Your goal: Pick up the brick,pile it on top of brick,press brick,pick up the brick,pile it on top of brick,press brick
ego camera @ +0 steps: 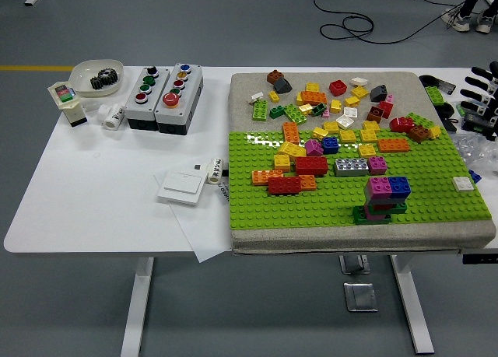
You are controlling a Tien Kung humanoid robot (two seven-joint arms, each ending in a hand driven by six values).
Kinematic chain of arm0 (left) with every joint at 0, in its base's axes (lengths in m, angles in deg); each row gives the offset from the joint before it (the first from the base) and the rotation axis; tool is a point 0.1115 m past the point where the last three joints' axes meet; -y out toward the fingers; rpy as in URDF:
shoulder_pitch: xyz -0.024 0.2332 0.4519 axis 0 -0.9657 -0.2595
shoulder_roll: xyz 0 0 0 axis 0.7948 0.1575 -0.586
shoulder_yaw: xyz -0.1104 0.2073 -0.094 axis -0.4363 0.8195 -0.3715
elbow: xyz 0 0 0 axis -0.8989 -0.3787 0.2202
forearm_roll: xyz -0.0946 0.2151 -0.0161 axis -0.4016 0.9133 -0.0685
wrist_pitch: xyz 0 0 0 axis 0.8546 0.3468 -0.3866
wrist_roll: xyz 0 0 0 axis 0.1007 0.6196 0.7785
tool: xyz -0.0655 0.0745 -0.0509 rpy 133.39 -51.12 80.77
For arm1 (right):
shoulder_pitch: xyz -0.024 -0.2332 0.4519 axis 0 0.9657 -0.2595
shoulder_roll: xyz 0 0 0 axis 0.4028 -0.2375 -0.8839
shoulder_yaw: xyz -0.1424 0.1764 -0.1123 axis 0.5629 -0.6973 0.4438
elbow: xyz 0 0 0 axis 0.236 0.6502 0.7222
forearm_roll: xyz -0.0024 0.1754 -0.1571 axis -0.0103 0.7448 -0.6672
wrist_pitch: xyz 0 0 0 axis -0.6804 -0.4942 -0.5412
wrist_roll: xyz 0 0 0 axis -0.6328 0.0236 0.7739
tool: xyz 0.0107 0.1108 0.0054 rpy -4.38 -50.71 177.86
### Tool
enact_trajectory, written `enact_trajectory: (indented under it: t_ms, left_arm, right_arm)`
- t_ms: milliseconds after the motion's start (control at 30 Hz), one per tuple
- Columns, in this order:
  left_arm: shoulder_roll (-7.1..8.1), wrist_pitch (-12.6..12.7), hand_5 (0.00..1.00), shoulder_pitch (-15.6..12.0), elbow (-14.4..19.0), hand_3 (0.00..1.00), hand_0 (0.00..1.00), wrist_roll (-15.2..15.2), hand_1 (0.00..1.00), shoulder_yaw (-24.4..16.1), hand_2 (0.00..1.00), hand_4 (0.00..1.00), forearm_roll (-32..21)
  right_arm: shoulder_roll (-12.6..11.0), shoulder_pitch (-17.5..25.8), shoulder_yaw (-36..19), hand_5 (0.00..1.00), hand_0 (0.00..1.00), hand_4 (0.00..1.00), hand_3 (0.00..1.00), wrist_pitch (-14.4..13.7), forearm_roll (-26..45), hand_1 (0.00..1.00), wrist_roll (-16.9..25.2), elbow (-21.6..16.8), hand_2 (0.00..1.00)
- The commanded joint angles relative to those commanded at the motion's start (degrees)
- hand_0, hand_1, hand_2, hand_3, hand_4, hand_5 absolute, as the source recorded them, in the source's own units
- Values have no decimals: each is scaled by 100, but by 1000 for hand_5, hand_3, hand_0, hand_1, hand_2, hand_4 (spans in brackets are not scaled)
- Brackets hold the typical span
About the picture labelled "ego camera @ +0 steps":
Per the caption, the silver long toy brick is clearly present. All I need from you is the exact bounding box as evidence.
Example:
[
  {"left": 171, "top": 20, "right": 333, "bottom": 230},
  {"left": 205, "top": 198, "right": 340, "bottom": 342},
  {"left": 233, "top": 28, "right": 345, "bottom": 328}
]
[{"left": 333, "top": 157, "right": 370, "bottom": 178}]

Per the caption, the grey four-button control box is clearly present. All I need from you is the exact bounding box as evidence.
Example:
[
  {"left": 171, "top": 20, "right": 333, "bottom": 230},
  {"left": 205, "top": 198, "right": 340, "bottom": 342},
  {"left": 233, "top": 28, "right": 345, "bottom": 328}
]
[{"left": 123, "top": 66, "right": 172, "bottom": 131}]

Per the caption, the white plastic bowl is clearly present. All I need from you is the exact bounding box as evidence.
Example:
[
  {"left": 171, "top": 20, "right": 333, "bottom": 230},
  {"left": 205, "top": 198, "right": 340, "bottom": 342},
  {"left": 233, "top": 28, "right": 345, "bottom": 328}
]
[{"left": 68, "top": 58, "right": 125, "bottom": 98}]

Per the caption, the metal floor plate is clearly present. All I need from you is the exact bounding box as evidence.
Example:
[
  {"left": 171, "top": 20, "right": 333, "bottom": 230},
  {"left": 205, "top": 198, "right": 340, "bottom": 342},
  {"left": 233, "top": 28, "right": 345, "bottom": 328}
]
[{"left": 342, "top": 282, "right": 379, "bottom": 313}]

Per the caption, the large yellow sloped brick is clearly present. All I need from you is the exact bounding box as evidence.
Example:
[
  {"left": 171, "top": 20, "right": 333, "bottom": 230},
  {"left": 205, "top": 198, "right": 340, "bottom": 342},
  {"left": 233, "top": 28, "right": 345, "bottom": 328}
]
[{"left": 276, "top": 141, "right": 307, "bottom": 162}]

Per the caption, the black table control panel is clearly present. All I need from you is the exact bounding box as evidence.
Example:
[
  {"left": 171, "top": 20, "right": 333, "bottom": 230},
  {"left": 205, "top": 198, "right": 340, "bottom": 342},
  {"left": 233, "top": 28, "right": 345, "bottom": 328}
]
[{"left": 461, "top": 254, "right": 498, "bottom": 264}]

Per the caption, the pink square toy brick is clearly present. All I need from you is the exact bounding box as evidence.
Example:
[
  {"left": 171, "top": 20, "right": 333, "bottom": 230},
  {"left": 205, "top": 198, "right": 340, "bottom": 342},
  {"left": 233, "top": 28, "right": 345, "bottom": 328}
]
[
  {"left": 366, "top": 176, "right": 393, "bottom": 201},
  {"left": 367, "top": 156, "right": 388, "bottom": 176}
]

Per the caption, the white paper sheet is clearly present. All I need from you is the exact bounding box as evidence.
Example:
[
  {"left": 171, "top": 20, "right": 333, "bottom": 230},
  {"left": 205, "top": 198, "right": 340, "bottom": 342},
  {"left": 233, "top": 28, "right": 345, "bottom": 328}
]
[{"left": 153, "top": 169, "right": 234, "bottom": 264}]

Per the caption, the orange long flat brick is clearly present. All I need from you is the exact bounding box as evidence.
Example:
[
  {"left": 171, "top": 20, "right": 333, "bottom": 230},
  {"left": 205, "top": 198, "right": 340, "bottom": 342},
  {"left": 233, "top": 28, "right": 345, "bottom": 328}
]
[{"left": 377, "top": 138, "right": 412, "bottom": 153}]

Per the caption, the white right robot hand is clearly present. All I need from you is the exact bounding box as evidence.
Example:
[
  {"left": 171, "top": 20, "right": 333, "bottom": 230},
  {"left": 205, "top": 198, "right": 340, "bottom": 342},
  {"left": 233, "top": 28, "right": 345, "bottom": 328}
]
[{"left": 458, "top": 60, "right": 498, "bottom": 131}]

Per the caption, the white table leg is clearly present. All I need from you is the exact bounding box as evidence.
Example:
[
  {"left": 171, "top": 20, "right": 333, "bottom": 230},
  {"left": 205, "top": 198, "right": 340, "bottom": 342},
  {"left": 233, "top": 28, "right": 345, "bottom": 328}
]
[
  {"left": 119, "top": 257, "right": 156, "bottom": 357},
  {"left": 390, "top": 254, "right": 436, "bottom": 355}
]

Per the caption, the white wall switch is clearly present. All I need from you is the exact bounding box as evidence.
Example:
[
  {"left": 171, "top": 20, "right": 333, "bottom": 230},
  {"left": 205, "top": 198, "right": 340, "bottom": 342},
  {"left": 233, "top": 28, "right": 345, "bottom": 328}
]
[{"left": 156, "top": 170, "right": 206, "bottom": 206}]

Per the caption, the yellow square toy brick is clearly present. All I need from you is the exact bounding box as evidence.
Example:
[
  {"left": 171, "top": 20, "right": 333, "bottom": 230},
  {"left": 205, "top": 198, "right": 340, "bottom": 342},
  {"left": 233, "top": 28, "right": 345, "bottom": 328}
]
[{"left": 273, "top": 153, "right": 292, "bottom": 173}]

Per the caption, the white labelled cylinder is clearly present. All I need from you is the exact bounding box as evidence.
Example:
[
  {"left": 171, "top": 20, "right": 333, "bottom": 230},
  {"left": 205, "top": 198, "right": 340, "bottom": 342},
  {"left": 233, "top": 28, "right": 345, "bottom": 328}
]
[{"left": 205, "top": 157, "right": 226, "bottom": 186}]

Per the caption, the pink long toy brick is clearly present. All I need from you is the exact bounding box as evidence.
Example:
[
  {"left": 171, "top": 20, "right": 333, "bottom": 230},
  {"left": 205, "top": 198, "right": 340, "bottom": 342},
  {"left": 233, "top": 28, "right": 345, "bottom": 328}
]
[{"left": 363, "top": 205, "right": 392, "bottom": 222}]

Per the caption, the grey emergency-stop control box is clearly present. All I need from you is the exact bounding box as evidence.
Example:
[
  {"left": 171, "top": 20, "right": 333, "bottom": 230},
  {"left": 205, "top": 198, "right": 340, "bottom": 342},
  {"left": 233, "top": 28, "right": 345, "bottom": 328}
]
[{"left": 154, "top": 63, "right": 204, "bottom": 135}]

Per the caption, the crumpled clear plastic bag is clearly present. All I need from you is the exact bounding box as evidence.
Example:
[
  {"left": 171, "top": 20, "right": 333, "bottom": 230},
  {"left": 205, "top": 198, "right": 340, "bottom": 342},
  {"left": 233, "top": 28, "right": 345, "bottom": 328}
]
[{"left": 451, "top": 133, "right": 498, "bottom": 167}]

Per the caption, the person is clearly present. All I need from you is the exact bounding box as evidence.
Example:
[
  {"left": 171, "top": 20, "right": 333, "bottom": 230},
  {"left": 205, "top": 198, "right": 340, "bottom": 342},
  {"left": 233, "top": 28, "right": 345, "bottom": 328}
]
[{"left": 441, "top": 0, "right": 498, "bottom": 34}]

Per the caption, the black rectangular device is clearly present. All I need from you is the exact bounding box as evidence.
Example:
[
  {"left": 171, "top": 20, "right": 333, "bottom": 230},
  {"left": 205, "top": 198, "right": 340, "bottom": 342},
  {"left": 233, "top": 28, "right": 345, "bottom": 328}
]
[{"left": 435, "top": 79, "right": 457, "bottom": 96}]

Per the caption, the red long toy brick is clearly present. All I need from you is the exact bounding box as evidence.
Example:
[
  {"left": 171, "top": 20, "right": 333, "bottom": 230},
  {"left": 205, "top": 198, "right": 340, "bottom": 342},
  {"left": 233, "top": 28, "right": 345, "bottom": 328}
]
[
  {"left": 294, "top": 156, "right": 328, "bottom": 177},
  {"left": 267, "top": 176, "right": 303, "bottom": 195}
]

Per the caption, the dark green long toy brick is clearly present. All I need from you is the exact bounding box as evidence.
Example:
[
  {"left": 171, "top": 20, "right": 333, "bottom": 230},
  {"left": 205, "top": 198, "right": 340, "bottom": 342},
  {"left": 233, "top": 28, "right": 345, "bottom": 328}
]
[
  {"left": 367, "top": 202, "right": 408, "bottom": 217},
  {"left": 352, "top": 205, "right": 393, "bottom": 226}
]

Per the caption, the white square toy brick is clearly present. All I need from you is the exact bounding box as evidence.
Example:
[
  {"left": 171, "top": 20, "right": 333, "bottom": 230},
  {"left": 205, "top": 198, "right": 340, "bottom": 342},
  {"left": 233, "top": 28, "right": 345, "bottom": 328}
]
[{"left": 451, "top": 176, "right": 475, "bottom": 194}]

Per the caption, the red rounded toy brick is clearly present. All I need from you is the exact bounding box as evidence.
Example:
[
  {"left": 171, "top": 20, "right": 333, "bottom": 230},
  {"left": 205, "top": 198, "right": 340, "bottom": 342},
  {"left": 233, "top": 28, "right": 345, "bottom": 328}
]
[{"left": 389, "top": 116, "right": 416, "bottom": 134}]

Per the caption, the black floor cable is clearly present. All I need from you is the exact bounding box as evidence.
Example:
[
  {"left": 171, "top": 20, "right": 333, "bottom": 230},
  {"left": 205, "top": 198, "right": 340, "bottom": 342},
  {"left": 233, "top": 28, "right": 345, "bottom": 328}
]
[{"left": 312, "top": 0, "right": 468, "bottom": 45}]

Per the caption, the green studded baseplate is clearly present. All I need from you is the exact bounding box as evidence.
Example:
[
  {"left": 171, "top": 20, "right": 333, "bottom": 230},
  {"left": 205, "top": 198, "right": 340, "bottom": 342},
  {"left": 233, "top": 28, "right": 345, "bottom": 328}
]
[{"left": 228, "top": 126, "right": 493, "bottom": 231}]

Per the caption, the magenta toy brick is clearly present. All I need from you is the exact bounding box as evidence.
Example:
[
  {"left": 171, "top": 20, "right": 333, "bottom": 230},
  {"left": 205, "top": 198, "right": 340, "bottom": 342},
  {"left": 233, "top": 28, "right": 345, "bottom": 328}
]
[{"left": 304, "top": 138, "right": 324, "bottom": 157}]

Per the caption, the black box green connector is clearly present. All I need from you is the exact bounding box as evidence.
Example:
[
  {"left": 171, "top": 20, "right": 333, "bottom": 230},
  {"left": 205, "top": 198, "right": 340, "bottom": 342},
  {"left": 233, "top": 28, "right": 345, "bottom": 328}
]
[{"left": 462, "top": 114, "right": 498, "bottom": 137}]

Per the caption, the white switch module green red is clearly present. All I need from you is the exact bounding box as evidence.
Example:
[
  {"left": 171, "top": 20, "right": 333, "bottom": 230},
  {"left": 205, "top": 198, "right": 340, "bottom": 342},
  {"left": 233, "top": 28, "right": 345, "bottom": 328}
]
[{"left": 47, "top": 80, "right": 88, "bottom": 128}]

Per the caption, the white pipe fitting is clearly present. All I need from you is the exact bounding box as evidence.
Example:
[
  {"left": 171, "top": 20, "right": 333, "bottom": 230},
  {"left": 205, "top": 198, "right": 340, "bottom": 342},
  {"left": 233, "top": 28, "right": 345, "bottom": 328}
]
[{"left": 96, "top": 103, "right": 126, "bottom": 131}]

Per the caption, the lime green toy brick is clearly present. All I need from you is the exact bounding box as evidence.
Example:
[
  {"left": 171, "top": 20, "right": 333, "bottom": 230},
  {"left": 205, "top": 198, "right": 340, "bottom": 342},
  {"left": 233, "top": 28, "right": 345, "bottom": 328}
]
[{"left": 251, "top": 99, "right": 269, "bottom": 122}]

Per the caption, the orange long toy brick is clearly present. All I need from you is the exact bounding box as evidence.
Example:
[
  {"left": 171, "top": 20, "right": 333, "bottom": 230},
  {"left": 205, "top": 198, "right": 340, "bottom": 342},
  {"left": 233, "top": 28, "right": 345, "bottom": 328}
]
[
  {"left": 300, "top": 90, "right": 328, "bottom": 105},
  {"left": 251, "top": 169, "right": 285, "bottom": 186}
]

